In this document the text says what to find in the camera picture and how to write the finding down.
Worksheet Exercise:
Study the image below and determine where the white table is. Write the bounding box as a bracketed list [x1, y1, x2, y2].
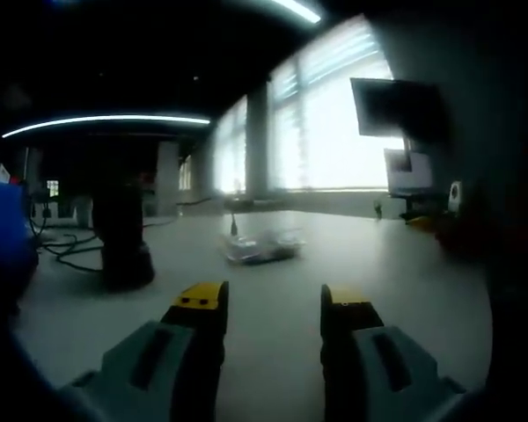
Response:
[12, 209, 494, 422]

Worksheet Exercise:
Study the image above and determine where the black laptop stand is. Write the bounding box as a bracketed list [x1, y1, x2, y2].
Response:
[398, 193, 450, 221]

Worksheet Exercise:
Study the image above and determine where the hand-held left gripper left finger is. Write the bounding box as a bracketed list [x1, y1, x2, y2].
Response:
[59, 280, 230, 422]

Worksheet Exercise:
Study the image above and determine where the open laptop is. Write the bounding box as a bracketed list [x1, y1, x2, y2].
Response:
[383, 148, 435, 197]

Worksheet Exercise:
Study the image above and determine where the black wall monitor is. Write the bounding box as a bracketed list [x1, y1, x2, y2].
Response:
[349, 77, 448, 144]

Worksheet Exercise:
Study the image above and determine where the blue box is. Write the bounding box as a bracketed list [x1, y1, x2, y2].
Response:
[0, 178, 39, 282]

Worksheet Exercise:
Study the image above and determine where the window with white blinds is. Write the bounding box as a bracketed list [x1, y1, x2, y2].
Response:
[213, 94, 249, 194]
[270, 15, 406, 193]

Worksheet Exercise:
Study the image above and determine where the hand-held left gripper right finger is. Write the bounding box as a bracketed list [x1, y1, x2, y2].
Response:
[319, 284, 467, 422]

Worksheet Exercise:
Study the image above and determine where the white ceiling light strip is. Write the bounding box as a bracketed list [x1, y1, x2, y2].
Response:
[263, 0, 322, 24]
[1, 114, 211, 140]

